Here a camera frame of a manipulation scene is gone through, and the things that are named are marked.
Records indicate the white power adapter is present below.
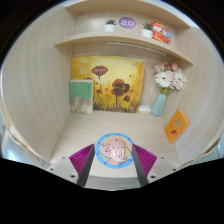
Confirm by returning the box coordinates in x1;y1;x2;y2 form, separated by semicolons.
137;101;153;113

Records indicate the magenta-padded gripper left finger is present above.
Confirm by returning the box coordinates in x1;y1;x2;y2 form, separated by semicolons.
45;143;96;188

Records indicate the yellow red-flower painting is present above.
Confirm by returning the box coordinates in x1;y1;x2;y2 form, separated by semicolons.
71;55;146;114

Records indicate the orange booklet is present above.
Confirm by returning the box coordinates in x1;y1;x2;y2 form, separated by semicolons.
163;108;191;145

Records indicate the pink computer mouse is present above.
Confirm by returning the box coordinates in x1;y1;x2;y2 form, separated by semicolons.
109;139;126;163

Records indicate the pink and white flower bouquet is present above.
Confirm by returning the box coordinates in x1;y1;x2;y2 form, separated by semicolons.
153;61;188;96

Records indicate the green-covered book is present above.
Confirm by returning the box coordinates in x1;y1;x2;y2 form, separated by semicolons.
69;79;95;115

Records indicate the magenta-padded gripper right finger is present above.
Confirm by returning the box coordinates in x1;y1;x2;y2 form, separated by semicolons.
131;143;179;188

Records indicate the white light bar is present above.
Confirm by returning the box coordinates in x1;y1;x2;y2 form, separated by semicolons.
106;41;168;57

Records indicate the round blue-rimmed cartoon mouse pad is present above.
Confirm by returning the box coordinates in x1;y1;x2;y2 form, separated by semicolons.
95;132;135;169

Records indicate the pale teal vase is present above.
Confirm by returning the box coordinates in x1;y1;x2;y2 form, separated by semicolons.
150;93;168;118

